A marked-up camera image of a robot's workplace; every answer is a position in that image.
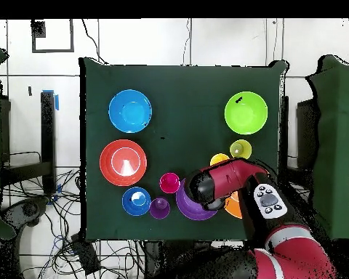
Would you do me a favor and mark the dark green table cloth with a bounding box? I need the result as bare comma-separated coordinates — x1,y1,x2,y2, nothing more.
79,57,289,243

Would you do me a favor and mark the green plastic bowl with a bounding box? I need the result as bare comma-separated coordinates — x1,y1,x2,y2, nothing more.
224,91,269,135

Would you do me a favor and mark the pink plastic cup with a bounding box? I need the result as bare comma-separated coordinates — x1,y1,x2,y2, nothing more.
159,171,181,195

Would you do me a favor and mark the purple plastic cup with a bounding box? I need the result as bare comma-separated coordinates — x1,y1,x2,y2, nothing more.
148,196,172,220

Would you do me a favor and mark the large orange plastic bowl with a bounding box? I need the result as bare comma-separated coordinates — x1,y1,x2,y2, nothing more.
223,190,244,219

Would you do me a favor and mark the purple plastic bowl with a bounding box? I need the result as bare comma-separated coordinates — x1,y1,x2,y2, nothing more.
175,178,219,221

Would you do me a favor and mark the black power box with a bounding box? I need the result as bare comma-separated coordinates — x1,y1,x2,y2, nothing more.
71,233,101,275

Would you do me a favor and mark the red plastic bowl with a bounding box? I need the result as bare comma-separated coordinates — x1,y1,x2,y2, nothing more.
99,139,148,187

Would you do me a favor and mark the pale yellow ribbed cup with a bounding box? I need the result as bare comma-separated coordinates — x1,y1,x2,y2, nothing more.
229,139,253,161

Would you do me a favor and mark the small dark blue bowl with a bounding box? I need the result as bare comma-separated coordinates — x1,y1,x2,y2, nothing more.
121,186,152,217

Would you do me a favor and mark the black metal stand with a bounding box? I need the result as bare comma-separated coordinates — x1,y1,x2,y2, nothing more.
0,90,57,195

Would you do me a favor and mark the yellow plastic cup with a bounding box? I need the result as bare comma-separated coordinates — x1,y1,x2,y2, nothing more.
209,153,230,166

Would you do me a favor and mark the light blue plastic bowl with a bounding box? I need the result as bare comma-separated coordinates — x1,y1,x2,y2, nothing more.
108,89,153,134

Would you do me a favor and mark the black square floor frame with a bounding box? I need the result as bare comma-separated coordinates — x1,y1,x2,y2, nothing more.
31,19,76,54

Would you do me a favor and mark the thin black floor cable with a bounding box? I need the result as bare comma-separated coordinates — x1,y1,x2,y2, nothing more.
81,19,109,65
182,19,192,65

